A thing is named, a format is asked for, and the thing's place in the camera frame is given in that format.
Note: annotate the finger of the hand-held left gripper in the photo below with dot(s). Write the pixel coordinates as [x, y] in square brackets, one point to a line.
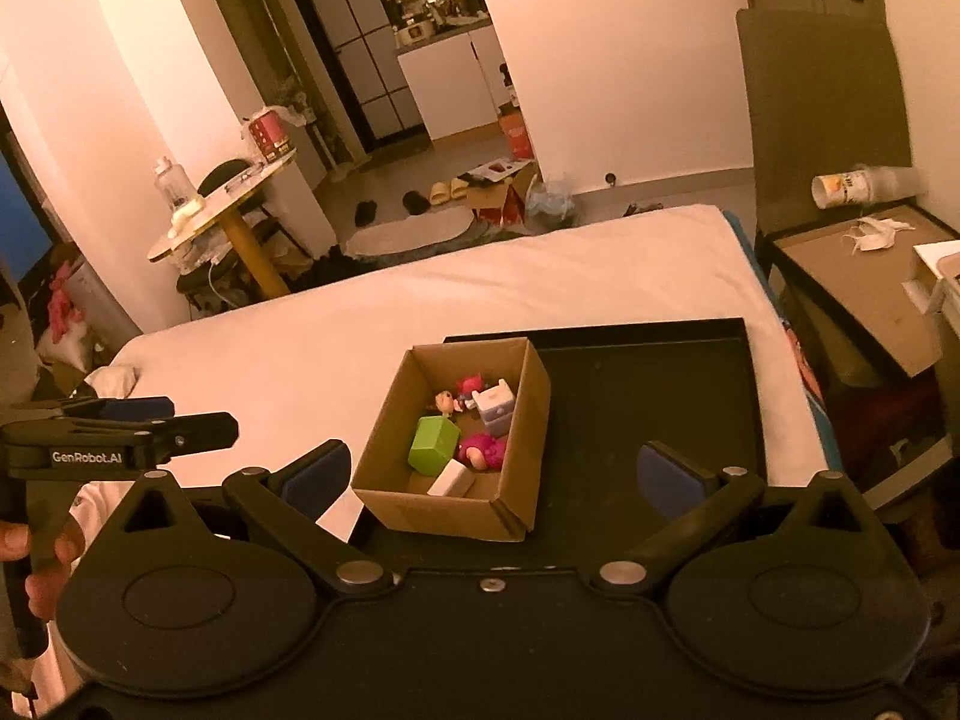
[135, 409]
[202, 431]

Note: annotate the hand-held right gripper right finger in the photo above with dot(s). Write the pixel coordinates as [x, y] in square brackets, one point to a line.
[667, 476]

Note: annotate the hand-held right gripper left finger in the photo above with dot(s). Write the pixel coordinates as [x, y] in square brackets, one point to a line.
[319, 476]

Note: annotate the black tray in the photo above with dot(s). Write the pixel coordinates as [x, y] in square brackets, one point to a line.
[637, 390]

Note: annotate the green plastic box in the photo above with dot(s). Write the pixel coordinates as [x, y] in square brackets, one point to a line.
[433, 446]

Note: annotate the white charger block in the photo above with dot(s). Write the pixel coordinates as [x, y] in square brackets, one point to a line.
[450, 480]

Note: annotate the brown-haired doll figurine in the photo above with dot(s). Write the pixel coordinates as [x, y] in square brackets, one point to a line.
[446, 403]

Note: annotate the pink animal toy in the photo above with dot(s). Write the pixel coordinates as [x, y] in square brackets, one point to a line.
[484, 450]

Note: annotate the small red blue figurine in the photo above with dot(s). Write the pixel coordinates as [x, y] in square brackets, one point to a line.
[471, 386]

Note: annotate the white travel adapter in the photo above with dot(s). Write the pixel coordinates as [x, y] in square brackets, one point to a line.
[495, 409]

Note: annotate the person's left hand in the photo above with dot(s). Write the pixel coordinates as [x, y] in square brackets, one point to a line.
[71, 540]

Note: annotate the white crumpled cloth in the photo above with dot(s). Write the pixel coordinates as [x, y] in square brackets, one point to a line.
[112, 381]

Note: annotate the pink plush toy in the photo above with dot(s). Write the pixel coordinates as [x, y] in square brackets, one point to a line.
[67, 307]

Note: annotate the white bed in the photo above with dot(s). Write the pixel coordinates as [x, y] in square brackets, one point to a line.
[300, 330]

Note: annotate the yellow-legged round table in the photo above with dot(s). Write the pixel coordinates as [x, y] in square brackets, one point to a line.
[255, 255]

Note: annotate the clear glass jar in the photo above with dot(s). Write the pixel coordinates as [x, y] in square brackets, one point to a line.
[172, 187]

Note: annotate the black side table brown top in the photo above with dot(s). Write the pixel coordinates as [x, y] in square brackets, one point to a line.
[847, 300]

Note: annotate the pale oval rug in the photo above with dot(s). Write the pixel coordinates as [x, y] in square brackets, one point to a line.
[412, 236]

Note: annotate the black slipper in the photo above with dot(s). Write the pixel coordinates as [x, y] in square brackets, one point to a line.
[415, 202]
[367, 214]

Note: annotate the blue plastic bag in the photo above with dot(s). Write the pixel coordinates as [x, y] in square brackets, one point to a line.
[551, 201]

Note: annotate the red can in plastic bag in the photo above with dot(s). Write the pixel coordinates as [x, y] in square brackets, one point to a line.
[268, 135]

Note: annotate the yellow slipper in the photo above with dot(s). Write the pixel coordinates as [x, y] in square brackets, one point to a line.
[440, 193]
[460, 186]

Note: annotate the white face mask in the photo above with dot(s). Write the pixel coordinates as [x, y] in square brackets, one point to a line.
[874, 236]

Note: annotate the red printed cardboard box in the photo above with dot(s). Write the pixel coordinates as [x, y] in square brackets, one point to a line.
[499, 202]

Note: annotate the stacked disposable cups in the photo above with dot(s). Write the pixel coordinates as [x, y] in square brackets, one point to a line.
[840, 189]

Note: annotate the white desk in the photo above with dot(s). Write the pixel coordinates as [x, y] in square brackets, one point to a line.
[941, 262]

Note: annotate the orange paper bag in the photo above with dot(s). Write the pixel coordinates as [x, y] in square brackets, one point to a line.
[517, 136]

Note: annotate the olive flat board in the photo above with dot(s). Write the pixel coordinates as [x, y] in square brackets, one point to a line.
[825, 105]

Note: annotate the dark framed sliding door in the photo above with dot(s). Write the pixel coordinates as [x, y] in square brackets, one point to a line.
[352, 52]

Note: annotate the white kitchen cabinet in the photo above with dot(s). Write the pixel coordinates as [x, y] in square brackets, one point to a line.
[450, 82]

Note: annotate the kitchen counter clutter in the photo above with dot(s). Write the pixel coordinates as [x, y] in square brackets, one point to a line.
[435, 4]

